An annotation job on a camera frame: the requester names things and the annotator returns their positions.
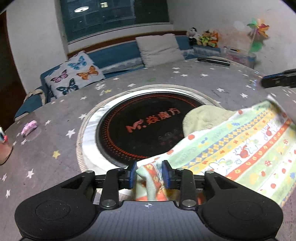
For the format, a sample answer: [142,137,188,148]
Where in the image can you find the colourful patterned hooded child jacket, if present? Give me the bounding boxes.
[134,98,295,206]

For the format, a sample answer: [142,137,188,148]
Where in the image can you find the clear plastic storage box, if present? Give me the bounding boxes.
[221,47,256,69]

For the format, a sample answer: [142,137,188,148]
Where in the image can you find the colourful paper pinwheel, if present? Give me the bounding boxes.
[247,19,270,53]

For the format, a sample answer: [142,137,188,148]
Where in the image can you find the round black induction cooker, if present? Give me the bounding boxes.
[76,84,220,174]

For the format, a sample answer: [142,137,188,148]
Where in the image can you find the black remote control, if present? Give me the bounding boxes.
[197,57,231,67]

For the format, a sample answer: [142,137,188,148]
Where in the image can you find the orange yellow plush toys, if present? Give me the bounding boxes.
[197,30,219,48]

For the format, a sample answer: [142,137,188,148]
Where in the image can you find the small pink purple toy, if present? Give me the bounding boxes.
[21,120,38,137]

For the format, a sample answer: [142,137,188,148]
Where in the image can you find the black white plush toy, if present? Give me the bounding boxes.
[187,27,200,46]

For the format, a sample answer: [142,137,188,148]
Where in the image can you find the butterfly print cushion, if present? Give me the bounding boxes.
[45,51,105,98]

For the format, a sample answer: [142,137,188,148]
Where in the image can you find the pink cartoon thermos bottle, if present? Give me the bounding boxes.
[0,127,13,165]

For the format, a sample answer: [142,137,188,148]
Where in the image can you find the beige knitted blanket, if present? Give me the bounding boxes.
[24,89,48,106]

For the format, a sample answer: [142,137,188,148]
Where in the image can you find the blue sofa bench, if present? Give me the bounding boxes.
[15,36,221,121]

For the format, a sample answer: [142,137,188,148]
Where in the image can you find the beige plain cushion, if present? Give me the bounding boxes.
[135,34,185,68]

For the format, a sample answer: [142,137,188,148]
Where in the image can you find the dark wooden door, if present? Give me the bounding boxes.
[0,12,26,130]

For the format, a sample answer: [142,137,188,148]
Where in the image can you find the dark window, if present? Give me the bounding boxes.
[60,0,169,42]

